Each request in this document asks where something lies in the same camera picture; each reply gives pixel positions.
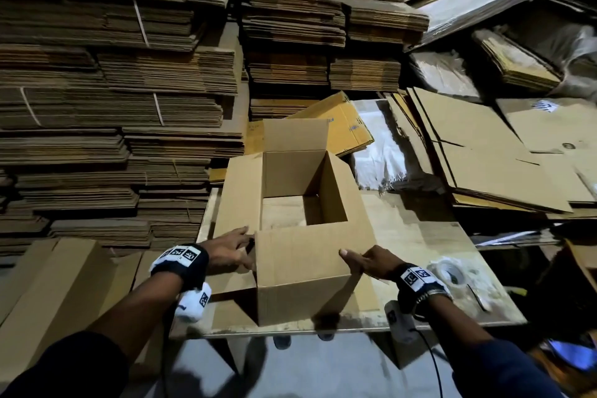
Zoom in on black left wrist band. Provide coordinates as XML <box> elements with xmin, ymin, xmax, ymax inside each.
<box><xmin>149</xmin><ymin>244</ymin><xmax>211</xmax><ymax>292</ymax></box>

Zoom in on stacks of flat cardboard bundles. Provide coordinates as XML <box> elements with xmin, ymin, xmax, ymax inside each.
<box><xmin>0</xmin><ymin>0</ymin><xmax>430</xmax><ymax>254</ymax></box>

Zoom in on person's right forearm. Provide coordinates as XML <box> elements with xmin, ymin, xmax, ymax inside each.
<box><xmin>420</xmin><ymin>295</ymin><xmax>565</xmax><ymax>398</ymax></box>

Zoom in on crumpled clear plastic bag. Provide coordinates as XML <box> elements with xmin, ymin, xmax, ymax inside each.
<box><xmin>522</xmin><ymin>6</ymin><xmax>597</xmax><ymax>100</ymax></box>

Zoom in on clear tape roll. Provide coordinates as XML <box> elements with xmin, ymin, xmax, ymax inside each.
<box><xmin>431</xmin><ymin>257</ymin><xmax>472</xmax><ymax>301</ymax></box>

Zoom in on person's left hand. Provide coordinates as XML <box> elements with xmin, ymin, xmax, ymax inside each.
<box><xmin>200</xmin><ymin>227</ymin><xmax>257</xmax><ymax>275</ymax></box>

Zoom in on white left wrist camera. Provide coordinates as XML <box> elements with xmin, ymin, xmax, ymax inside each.
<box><xmin>174</xmin><ymin>281</ymin><xmax>214</xmax><ymax>324</ymax></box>

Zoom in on silver bracelet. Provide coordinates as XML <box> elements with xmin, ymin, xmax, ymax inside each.
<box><xmin>410</xmin><ymin>290</ymin><xmax>455</xmax><ymax>320</ymax></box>

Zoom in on white plastic sack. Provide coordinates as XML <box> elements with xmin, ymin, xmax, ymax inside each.
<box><xmin>351</xmin><ymin>99</ymin><xmax>421</xmax><ymax>191</ymax></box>

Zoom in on person's left forearm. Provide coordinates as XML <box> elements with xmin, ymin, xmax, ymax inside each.
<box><xmin>0</xmin><ymin>272</ymin><xmax>183</xmax><ymax>398</ymax></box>

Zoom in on small metal cutter blade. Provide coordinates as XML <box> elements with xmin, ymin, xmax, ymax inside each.
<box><xmin>466</xmin><ymin>276</ymin><xmax>496</xmax><ymax>312</ymax></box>

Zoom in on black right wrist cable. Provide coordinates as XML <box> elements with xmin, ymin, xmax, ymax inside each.
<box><xmin>415</xmin><ymin>328</ymin><xmax>445</xmax><ymax>398</ymax></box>

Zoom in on black wrist band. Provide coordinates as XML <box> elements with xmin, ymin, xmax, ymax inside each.
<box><xmin>392</xmin><ymin>264</ymin><xmax>453</xmax><ymax>318</ymax></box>
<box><xmin>149</xmin><ymin>244</ymin><xmax>211</xmax><ymax>292</ymax></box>

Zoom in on pale flat board bundle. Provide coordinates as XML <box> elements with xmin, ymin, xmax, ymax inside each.
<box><xmin>410</xmin><ymin>0</ymin><xmax>559</xmax><ymax>47</ymax></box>

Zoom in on plywood work board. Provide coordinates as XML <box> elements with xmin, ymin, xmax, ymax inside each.
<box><xmin>168</xmin><ymin>188</ymin><xmax>528</xmax><ymax>338</ymax></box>

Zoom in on clear plastic sheet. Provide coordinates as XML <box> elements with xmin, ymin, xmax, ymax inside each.
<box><xmin>407</xmin><ymin>48</ymin><xmax>483</xmax><ymax>102</ymax></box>

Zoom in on person's right hand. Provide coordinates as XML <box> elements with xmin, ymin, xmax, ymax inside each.
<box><xmin>338</xmin><ymin>244</ymin><xmax>412</xmax><ymax>284</ymax></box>

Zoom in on pile of brown cartons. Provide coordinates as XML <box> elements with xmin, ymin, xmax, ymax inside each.
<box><xmin>387</xmin><ymin>87</ymin><xmax>597</xmax><ymax>219</ymax></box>

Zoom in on black right wrist band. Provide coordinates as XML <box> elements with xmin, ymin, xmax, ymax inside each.
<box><xmin>392</xmin><ymin>264</ymin><xmax>453</xmax><ymax>318</ymax></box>

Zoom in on blue glowing device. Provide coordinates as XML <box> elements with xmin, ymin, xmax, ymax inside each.
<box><xmin>550</xmin><ymin>339</ymin><xmax>597</xmax><ymax>372</ymax></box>

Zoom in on yellow carton with blue print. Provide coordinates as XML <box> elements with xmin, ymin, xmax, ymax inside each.
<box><xmin>284</xmin><ymin>91</ymin><xmax>374</xmax><ymax>158</ymax></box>

